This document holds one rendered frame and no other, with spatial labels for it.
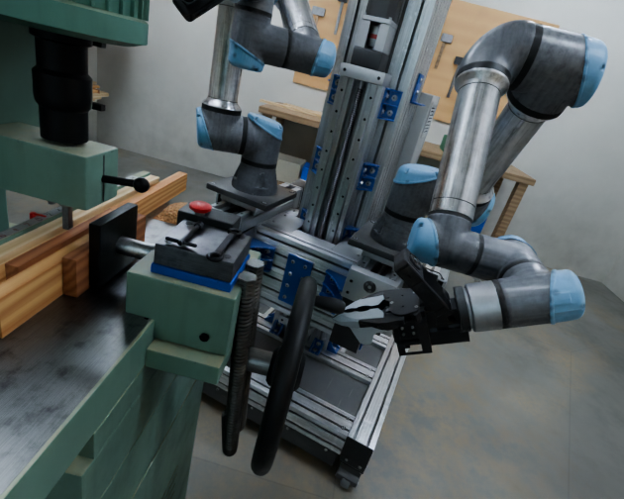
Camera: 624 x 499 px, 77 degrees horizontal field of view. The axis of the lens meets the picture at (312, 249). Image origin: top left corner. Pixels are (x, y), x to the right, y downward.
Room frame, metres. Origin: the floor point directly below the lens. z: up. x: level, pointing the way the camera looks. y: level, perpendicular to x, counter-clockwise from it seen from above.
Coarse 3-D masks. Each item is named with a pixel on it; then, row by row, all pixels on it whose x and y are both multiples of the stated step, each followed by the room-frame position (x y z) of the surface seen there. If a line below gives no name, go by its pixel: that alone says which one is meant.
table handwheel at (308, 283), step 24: (312, 288) 0.47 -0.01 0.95; (312, 312) 0.43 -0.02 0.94; (288, 336) 0.39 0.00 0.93; (264, 360) 0.45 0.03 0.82; (288, 360) 0.36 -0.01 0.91; (288, 384) 0.35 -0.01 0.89; (264, 408) 0.34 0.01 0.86; (288, 408) 0.34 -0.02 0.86; (264, 432) 0.32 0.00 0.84; (264, 456) 0.32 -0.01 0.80
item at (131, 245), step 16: (128, 208) 0.48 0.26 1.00; (96, 224) 0.42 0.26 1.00; (112, 224) 0.44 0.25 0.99; (128, 224) 0.48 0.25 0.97; (96, 240) 0.41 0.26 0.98; (112, 240) 0.44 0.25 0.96; (128, 240) 0.46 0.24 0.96; (96, 256) 0.41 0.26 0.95; (112, 256) 0.44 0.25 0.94; (128, 256) 0.48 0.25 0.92; (96, 272) 0.41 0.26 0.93; (112, 272) 0.44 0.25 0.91
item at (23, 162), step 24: (0, 144) 0.43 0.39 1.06; (24, 144) 0.43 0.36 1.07; (48, 144) 0.44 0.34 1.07; (72, 144) 0.46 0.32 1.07; (96, 144) 0.49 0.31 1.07; (0, 168) 0.43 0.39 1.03; (24, 168) 0.43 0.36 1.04; (48, 168) 0.43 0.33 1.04; (72, 168) 0.43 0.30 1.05; (96, 168) 0.45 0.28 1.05; (24, 192) 0.43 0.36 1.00; (48, 192) 0.43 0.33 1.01; (72, 192) 0.43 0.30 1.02; (96, 192) 0.45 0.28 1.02
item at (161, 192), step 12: (168, 180) 0.78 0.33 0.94; (180, 180) 0.82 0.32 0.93; (156, 192) 0.71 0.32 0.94; (168, 192) 0.76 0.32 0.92; (180, 192) 0.83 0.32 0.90; (120, 204) 0.60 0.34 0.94; (144, 204) 0.66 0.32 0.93; (156, 204) 0.71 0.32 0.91; (24, 252) 0.40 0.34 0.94; (0, 276) 0.34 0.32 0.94
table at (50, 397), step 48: (96, 288) 0.42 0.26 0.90; (48, 336) 0.32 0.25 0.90; (96, 336) 0.34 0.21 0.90; (144, 336) 0.36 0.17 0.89; (0, 384) 0.25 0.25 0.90; (48, 384) 0.26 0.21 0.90; (96, 384) 0.27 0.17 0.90; (0, 432) 0.21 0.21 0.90; (48, 432) 0.22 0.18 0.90; (0, 480) 0.17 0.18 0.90; (48, 480) 0.20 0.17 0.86
